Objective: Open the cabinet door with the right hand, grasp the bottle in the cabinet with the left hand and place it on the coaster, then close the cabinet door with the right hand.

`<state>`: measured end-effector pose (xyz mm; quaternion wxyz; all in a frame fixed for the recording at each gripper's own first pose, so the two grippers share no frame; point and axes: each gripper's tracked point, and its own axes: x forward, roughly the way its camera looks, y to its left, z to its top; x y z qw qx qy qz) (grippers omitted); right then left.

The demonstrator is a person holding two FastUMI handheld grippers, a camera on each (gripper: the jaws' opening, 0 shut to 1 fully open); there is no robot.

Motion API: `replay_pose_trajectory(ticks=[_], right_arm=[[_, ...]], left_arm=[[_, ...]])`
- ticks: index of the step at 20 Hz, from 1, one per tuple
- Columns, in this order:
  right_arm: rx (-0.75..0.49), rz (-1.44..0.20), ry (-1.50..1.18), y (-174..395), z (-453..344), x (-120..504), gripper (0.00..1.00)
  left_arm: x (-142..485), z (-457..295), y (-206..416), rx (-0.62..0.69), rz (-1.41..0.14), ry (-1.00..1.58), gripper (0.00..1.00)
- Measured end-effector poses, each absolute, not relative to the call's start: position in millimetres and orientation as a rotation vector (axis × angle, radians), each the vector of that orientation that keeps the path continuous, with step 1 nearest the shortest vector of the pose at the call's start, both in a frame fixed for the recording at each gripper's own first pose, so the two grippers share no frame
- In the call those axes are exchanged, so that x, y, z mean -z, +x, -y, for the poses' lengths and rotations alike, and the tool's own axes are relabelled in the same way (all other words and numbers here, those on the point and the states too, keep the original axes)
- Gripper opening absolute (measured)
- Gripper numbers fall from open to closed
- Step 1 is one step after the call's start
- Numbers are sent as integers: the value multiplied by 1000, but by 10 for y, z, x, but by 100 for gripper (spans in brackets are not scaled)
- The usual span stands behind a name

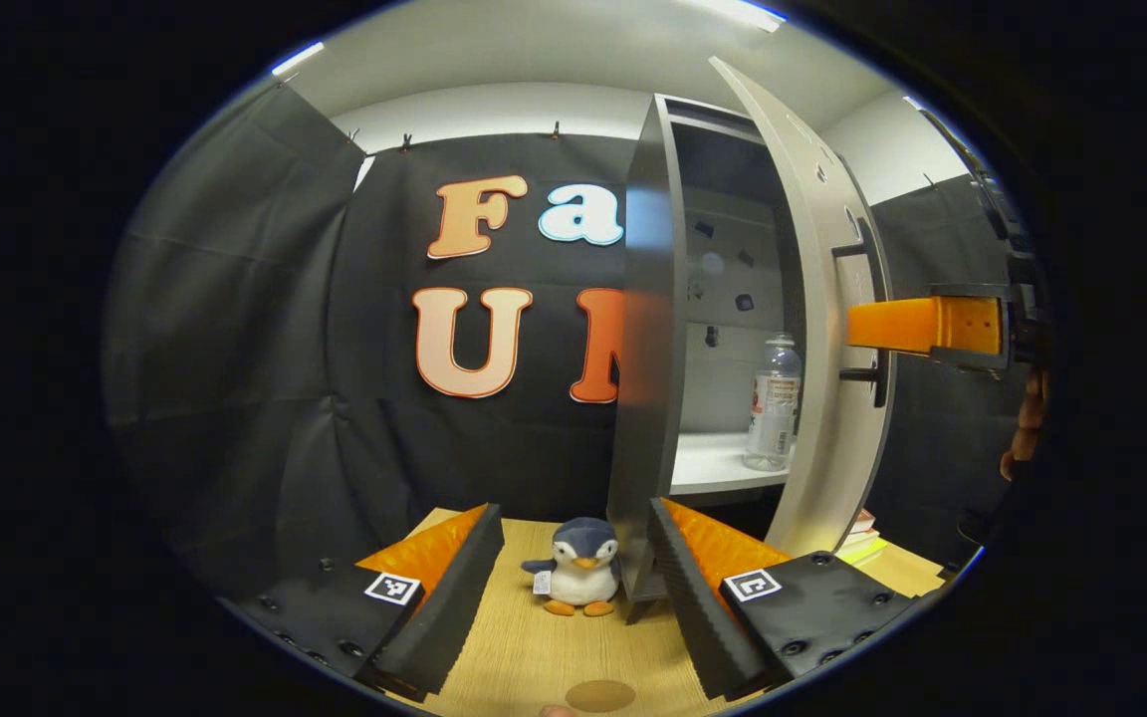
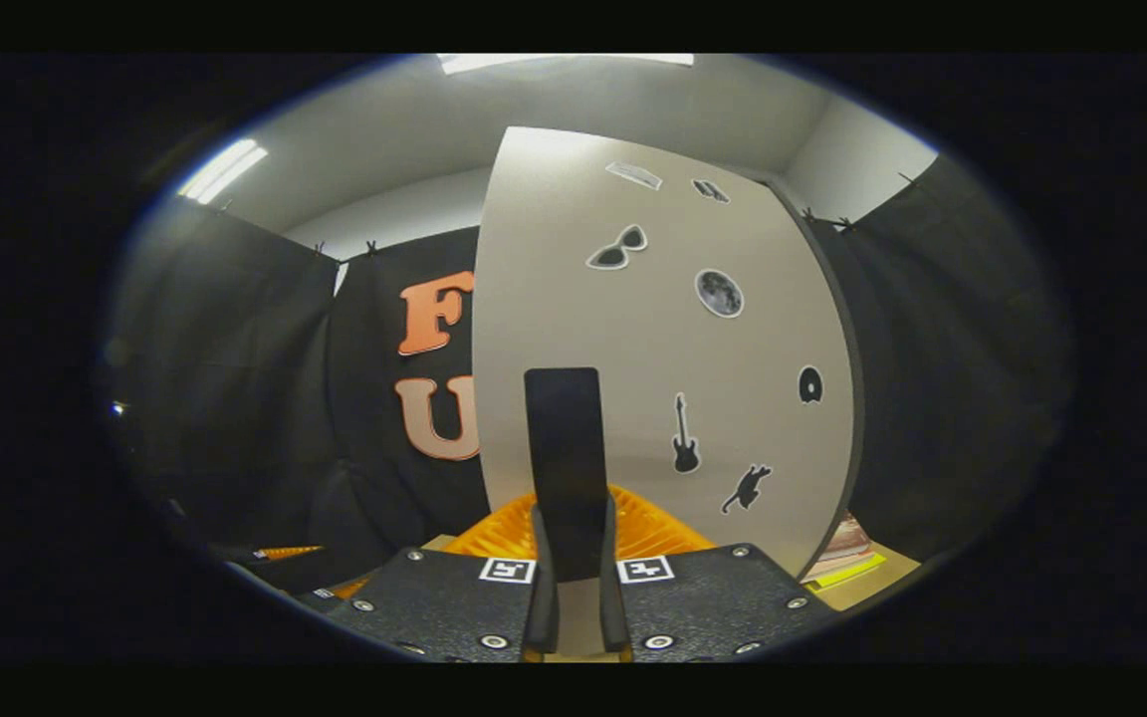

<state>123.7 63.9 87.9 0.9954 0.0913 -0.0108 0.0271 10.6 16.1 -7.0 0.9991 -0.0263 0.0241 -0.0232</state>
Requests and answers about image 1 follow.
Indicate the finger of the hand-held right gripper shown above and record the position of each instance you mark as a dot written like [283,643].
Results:
[912,325]

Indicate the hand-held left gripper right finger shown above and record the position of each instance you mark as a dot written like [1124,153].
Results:
[693,617]

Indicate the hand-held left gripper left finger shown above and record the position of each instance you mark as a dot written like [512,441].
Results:
[454,607]

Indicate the clear plastic bottle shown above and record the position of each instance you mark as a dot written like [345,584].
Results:
[773,418]

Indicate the dark grey cabinet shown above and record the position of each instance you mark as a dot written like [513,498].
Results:
[648,398]

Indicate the white cabinet shelf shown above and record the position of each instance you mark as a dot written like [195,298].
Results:
[713,468]

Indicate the penguin plush toy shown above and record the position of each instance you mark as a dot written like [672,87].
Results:
[581,583]

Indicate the stack of books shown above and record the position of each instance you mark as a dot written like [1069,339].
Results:
[857,546]

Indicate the black backdrop cloth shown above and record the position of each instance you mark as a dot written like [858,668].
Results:
[235,349]

